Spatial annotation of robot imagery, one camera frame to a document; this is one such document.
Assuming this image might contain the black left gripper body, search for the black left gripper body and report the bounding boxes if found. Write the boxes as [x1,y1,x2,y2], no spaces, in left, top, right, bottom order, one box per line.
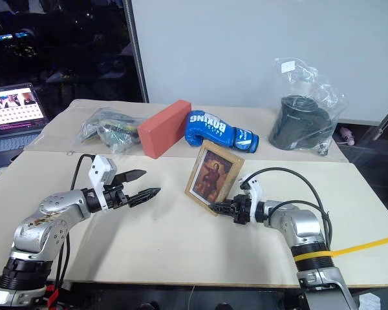
[102,185,131,211]

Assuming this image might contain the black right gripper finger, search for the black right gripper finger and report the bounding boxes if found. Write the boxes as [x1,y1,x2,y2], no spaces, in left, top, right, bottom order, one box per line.
[208,200,235,217]

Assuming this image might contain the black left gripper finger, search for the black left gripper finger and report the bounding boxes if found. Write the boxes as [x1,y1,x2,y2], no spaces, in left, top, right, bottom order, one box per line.
[113,169,147,188]
[127,187,162,208]

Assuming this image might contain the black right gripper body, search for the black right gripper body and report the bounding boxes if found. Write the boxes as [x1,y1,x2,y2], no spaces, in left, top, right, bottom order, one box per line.
[231,194,254,225]

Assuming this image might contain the wooden picture frame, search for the wooden picture frame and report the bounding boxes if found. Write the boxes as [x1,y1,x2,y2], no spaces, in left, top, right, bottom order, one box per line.
[184,139,246,216]

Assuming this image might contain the clear bag of green items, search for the clear bag of green items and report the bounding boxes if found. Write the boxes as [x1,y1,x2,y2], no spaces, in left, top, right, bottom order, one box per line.
[78,107,147,156]

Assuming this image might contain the red brick block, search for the red brick block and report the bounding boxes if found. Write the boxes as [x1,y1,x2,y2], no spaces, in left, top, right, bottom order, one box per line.
[136,99,193,160]

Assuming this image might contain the blue boxing glove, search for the blue boxing glove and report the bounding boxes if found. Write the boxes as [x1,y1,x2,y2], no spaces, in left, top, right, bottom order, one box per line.
[184,110,261,154]

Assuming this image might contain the yellow tape strip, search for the yellow tape strip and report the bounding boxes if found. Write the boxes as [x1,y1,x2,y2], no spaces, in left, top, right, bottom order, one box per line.
[330,233,388,256]

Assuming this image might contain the pink small toy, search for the pink small toy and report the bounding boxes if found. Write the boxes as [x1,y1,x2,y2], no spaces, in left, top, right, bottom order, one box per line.
[339,126,357,145]

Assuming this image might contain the open laptop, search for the open laptop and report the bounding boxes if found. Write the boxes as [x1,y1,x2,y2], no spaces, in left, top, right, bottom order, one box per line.
[0,82,50,171]

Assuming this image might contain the black object in plastic bag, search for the black object in plastic bag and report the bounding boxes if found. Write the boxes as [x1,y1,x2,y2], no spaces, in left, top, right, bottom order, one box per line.
[266,57,349,157]

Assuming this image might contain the white partition board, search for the white partition board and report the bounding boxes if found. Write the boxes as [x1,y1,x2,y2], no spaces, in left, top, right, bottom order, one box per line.
[131,0,388,125]

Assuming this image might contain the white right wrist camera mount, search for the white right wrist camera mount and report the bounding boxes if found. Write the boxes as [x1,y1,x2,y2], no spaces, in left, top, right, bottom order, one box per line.
[239,176,266,224]

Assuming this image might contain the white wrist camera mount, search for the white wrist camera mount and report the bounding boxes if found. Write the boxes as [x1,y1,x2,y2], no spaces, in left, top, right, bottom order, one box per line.
[88,154,118,212]
[239,176,266,224]

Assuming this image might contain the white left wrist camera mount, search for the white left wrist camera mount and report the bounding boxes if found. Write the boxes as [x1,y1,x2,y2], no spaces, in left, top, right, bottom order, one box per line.
[88,154,118,212]

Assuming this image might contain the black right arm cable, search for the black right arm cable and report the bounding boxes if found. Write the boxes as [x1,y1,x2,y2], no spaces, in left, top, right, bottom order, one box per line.
[244,166,333,253]

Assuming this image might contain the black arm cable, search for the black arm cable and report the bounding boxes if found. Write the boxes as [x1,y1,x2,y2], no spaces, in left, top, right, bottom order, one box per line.
[244,166,333,253]
[70,154,95,191]

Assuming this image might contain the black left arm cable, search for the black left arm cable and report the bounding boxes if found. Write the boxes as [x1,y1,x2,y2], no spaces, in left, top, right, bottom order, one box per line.
[70,154,95,191]

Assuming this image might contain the black hanging cables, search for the black hanging cables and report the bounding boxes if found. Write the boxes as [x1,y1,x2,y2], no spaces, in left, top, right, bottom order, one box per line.
[54,232,72,291]

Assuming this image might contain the grey metal partition post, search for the grey metal partition post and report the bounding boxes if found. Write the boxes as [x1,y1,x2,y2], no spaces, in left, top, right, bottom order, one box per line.
[122,0,150,104]

